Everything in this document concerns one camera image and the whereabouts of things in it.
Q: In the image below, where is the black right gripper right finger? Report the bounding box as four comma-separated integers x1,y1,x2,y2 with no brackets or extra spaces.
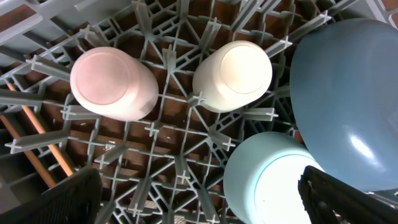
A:
298,166,397,224

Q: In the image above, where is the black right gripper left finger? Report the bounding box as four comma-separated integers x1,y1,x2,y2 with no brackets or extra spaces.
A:
1,168,103,224

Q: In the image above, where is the light blue bowl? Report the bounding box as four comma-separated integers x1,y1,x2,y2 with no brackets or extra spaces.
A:
223,132,319,223

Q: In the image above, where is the dark blue plate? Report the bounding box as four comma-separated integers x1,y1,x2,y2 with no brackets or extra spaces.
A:
290,19,397,191

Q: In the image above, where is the pink cup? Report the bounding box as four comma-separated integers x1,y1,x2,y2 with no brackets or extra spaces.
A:
70,47,159,121

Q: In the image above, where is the cream white cup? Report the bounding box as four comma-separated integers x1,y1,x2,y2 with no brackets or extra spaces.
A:
192,40,272,113

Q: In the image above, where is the grey dishwasher rack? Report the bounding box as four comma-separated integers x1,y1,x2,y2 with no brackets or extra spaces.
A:
1,0,397,223

